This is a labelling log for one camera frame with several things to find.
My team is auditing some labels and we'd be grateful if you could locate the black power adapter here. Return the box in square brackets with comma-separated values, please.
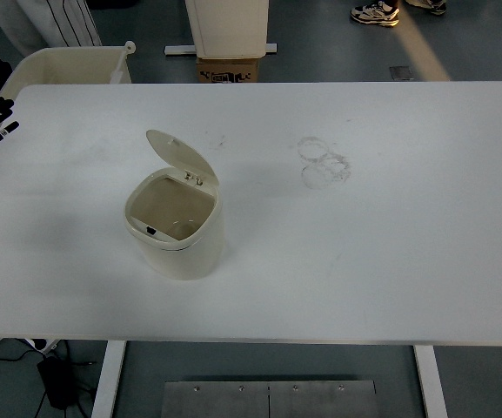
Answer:
[36, 354, 80, 410]

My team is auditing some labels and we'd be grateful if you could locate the white plastic scoop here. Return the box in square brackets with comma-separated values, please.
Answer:
[109, 40, 137, 84]

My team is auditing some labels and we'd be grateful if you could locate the grey metal plate with screws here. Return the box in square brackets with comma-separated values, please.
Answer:
[164, 380, 378, 418]

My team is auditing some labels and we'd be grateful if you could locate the small cream lidded trash bin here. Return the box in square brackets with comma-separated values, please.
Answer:
[123, 129, 225, 281]

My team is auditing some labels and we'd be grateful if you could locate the black cable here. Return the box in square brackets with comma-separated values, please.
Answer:
[0, 339, 99, 418]

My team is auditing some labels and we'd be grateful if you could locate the white power strip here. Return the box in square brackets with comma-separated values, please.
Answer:
[23, 338, 58, 352]

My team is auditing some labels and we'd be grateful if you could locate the grey floor outlet cover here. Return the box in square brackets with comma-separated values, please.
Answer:
[388, 65, 415, 82]

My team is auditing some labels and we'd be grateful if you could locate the white metal foot bar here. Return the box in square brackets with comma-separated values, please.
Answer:
[164, 42, 278, 57]

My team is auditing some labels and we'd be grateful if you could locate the cream plastic crate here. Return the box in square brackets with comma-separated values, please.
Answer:
[0, 46, 133, 101]

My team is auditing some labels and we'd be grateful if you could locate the brown cardboard box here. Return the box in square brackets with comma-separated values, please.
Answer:
[196, 56, 260, 84]

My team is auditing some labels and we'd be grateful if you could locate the white fabric with black stripes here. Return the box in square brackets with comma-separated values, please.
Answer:
[0, 0, 103, 58]

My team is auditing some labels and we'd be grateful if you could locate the person's white and black shoe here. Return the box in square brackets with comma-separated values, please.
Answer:
[349, 0, 402, 28]
[405, 0, 447, 17]

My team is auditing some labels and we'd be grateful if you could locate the white table leg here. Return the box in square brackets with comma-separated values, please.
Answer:
[90, 340, 128, 418]
[413, 345, 450, 418]

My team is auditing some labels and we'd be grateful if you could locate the large white plastic bin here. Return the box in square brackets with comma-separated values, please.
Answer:
[184, 0, 271, 59]

